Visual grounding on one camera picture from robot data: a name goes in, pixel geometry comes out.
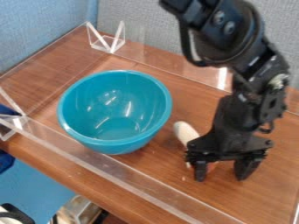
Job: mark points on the clear acrylic barrier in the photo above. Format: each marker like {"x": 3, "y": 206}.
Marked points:
{"x": 170, "y": 62}
{"x": 129, "y": 192}

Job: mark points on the toy mushroom brown cap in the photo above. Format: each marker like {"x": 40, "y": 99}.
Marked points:
{"x": 186, "y": 133}

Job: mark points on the clear acrylic corner bracket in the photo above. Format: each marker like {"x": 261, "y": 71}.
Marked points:
{"x": 106, "y": 43}

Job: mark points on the clear acrylic front barrier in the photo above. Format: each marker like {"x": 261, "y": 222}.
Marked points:
{"x": 129, "y": 192}

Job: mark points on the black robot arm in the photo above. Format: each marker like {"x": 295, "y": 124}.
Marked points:
{"x": 222, "y": 34}

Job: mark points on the metal table frame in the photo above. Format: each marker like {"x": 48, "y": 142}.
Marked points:
{"x": 78, "y": 211}

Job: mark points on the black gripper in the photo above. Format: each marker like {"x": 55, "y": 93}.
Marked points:
{"x": 230, "y": 140}

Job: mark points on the black and white object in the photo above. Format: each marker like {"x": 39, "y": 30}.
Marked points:
{"x": 11, "y": 215}

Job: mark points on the clear acrylic back barrier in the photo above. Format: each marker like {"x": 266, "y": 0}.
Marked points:
{"x": 170, "y": 62}

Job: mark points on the blue plastic bowl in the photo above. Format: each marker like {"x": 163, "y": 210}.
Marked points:
{"x": 114, "y": 110}

